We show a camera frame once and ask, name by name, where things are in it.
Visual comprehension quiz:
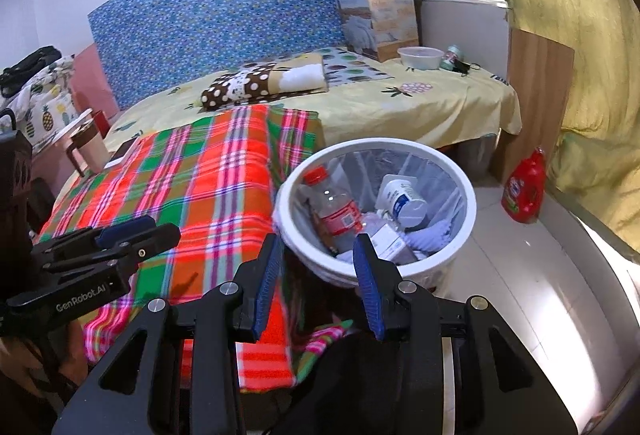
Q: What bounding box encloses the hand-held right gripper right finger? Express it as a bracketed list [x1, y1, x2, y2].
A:
[352, 234, 576, 435]

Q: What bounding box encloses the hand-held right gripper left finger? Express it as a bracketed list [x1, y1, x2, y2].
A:
[52, 234, 285, 435]

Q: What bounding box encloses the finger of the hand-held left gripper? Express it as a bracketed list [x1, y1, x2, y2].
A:
[32, 215, 157, 252]
[30, 222, 182, 275]

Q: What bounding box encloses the small grey carton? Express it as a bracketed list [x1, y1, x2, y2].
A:
[370, 221, 417, 263]

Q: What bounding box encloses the plastic bottle with red cap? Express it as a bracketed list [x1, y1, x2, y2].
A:
[302, 167, 363, 256]

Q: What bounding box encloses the white yogurt cup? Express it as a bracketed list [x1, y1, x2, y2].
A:
[376, 175, 430, 231]

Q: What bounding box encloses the white plastic bin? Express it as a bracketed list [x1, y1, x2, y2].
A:
[272, 139, 477, 288]

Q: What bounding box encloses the black shoulder bag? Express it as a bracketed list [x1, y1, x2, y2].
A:
[0, 46, 61, 98]

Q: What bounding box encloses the person's left hand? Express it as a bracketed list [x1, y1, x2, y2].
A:
[27, 319, 90, 382]

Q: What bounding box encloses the white smartphone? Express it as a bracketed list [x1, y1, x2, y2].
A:
[102, 137, 140, 170]

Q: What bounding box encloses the brown and pink mug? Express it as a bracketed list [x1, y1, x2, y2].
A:
[65, 121, 112, 176]

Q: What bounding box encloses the plaid cloth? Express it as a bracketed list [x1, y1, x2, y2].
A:
[35, 105, 356, 391]

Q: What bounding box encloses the pink storage box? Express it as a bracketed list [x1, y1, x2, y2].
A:
[30, 107, 96, 186]

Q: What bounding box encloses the dark red box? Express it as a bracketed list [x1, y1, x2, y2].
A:
[91, 110, 112, 138]

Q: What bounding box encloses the black luggage case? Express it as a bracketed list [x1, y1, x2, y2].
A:
[0, 110, 36, 256]

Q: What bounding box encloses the pineapple print bedding bag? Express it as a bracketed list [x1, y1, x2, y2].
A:
[0, 55, 78, 150]

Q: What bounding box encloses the brown polka dot pillow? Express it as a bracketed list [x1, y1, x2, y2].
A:
[201, 52, 328, 110]

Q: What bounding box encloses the red detergent bottle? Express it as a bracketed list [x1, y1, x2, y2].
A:
[501, 146, 547, 225]

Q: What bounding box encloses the bed with yellow sheet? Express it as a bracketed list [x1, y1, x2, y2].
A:
[55, 42, 523, 180]

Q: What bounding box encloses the oval print cloth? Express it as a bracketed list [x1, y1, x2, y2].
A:
[320, 46, 396, 83]

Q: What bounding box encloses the blue floral headboard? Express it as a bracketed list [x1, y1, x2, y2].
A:
[87, 0, 376, 110]

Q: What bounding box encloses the clear plastic bowl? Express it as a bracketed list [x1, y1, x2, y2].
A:
[397, 46, 443, 70]

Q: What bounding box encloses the small green bottle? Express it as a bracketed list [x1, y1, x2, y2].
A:
[440, 45, 463, 72]

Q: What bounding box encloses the wooden board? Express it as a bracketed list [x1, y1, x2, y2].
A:
[492, 29, 575, 183]

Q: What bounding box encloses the cardboard box with bedding print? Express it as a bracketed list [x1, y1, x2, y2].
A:
[321, 0, 421, 62]

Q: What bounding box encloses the white board panel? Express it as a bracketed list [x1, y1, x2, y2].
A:
[417, 0, 511, 80]

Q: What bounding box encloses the yellow curtain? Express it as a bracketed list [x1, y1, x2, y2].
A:
[475, 0, 640, 261]

